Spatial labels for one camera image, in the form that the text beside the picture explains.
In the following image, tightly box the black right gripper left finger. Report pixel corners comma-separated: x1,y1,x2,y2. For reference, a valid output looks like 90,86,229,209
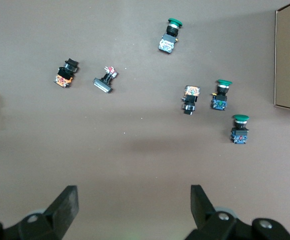
0,184,80,240

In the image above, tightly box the green mushroom push button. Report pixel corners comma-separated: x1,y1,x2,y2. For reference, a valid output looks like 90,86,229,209
229,114,250,145
158,17,184,55
209,79,233,112

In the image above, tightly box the brown cardboard box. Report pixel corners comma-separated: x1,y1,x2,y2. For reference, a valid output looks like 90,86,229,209
274,0,290,113

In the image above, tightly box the black flat-head switch red block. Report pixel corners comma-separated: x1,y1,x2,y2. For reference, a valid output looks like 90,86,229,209
92,65,119,94

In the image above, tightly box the black selector switch orange block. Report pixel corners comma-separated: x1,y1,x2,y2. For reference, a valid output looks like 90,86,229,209
53,58,80,89
180,84,202,116

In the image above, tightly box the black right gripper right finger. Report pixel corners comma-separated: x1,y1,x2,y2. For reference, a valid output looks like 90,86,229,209
184,184,290,240

